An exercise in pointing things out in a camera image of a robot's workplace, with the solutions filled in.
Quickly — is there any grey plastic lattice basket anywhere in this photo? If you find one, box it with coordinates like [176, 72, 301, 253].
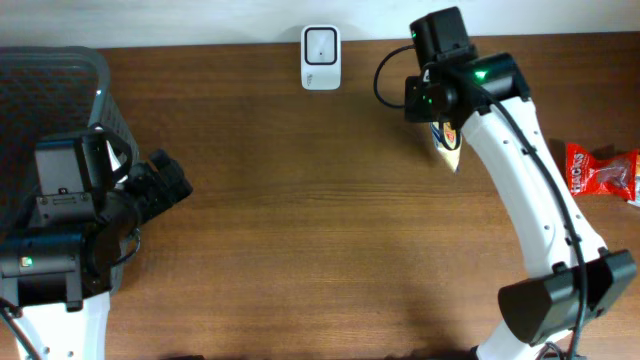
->
[0, 46, 141, 296]

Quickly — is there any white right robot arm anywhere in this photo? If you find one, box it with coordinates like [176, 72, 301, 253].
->
[405, 7, 637, 359]

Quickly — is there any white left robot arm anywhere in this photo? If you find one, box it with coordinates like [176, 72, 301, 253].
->
[1, 129, 193, 359]

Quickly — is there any white barcode scanner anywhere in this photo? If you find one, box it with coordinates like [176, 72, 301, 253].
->
[300, 24, 342, 91]

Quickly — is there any yellow snack bag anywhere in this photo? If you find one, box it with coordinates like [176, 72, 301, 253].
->
[430, 122, 462, 173]

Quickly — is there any red Hacks candy bag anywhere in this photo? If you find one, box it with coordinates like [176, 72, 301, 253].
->
[565, 143, 639, 201]

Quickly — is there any green Kleenex tissue pack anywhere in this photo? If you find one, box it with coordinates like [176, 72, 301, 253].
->
[626, 196, 640, 207]

